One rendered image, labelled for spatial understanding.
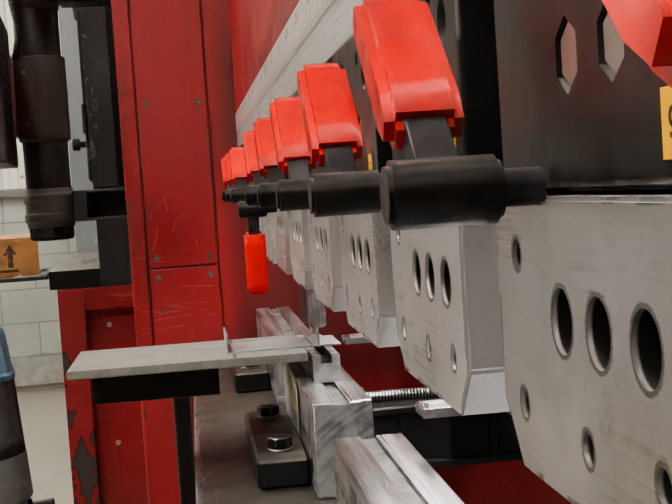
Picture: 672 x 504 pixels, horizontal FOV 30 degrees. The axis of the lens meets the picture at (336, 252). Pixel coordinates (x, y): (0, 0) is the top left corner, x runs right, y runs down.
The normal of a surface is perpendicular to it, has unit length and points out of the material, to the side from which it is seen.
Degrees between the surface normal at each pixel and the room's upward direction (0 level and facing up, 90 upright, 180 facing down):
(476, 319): 90
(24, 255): 90
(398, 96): 56
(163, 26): 90
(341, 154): 40
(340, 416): 90
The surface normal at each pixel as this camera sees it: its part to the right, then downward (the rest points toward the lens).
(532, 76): -0.99, 0.07
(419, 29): 0.02, -0.74
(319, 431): 0.11, 0.04
